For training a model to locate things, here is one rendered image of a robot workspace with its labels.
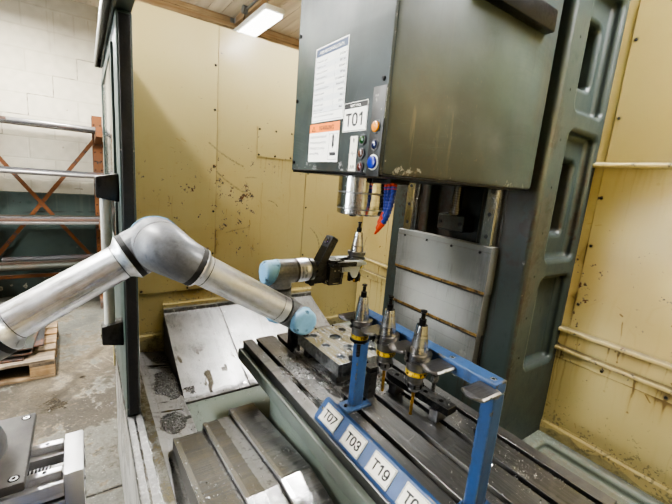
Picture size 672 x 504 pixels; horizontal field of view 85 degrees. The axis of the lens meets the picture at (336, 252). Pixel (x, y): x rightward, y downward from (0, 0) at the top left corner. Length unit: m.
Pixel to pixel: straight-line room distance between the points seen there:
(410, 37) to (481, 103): 0.30
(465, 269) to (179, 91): 1.54
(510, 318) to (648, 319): 0.46
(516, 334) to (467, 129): 0.76
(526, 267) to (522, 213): 0.19
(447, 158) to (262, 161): 1.33
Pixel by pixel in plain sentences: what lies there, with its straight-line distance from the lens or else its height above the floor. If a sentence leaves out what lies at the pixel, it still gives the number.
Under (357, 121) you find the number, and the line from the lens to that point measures 0.95.
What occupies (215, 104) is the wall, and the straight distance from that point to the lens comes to 2.08.
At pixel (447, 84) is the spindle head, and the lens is 1.02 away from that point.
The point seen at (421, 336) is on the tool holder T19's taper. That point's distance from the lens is 0.88.
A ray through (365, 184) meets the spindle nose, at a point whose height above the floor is 1.60.
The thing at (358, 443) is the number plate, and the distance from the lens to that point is 1.07.
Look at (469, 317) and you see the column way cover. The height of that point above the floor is 1.13.
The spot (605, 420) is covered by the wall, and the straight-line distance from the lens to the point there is 1.83.
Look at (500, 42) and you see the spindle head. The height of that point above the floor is 2.00.
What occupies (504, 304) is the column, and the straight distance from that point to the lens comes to 1.46.
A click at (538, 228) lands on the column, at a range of 1.41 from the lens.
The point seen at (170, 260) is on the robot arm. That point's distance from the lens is 0.86.
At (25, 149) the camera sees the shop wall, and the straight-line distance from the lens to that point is 5.38.
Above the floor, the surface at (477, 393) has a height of 1.22.
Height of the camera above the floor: 1.60
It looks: 11 degrees down
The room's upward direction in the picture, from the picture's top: 5 degrees clockwise
